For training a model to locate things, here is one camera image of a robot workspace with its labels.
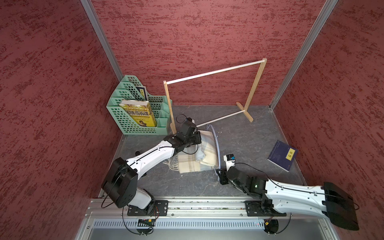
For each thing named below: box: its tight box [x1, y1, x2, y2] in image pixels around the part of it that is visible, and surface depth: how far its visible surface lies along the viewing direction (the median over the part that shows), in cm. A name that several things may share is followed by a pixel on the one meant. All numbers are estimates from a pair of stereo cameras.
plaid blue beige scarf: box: [163, 130, 218, 174], surface depth 88 cm
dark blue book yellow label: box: [267, 140, 298, 173], surface depth 94 cm
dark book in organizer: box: [135, 86, 148, 101], surface depth 112 cm
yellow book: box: [119, 99, 157, 127], surface depth 89 cm
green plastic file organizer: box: [106, 75, 173, 135], surface depth 99 cm
